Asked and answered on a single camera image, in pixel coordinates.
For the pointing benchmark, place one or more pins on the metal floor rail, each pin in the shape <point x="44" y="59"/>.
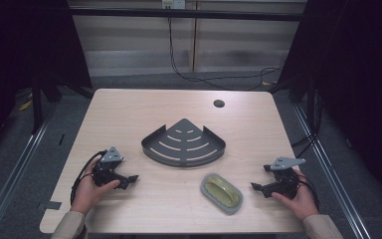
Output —
<point x="331" y="172"/>
<point x="16" y="166"/>

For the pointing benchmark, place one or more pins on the person's right hand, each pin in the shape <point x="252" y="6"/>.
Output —
<point x="300" y="200"/>

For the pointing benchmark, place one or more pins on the white wall power outlet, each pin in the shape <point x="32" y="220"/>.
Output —
<point x="173" y="4"/>

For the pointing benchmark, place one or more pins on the black curtain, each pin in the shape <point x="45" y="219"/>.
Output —
<point x="20" y="43"/>
<point x="361" y="83"/>

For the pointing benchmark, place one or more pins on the person's left hand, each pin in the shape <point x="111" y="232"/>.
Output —
<point x="88" y="194"/>

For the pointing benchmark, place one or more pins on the black metal stand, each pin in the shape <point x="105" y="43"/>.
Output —
<point x="37" y="106"/>
<point x="311" y="106"/>

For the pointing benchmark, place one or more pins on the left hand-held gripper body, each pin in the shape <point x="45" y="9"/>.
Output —
<point x="110" y="163"/>

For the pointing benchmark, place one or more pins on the black metal corner shelf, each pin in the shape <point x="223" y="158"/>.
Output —
<point x="184" y="146"/>

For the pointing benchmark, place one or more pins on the grey floor tape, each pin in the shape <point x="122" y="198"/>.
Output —
<point x="51" y="205"/>

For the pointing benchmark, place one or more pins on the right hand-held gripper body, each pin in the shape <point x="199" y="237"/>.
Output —
<point x="284" y="181"/>

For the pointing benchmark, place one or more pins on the yellow floor tape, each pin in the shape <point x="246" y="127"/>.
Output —
<point x="25" y="105"/>

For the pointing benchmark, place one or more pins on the black horizontal frame bar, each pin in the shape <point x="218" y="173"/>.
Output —
<point x="185" y="14"/>

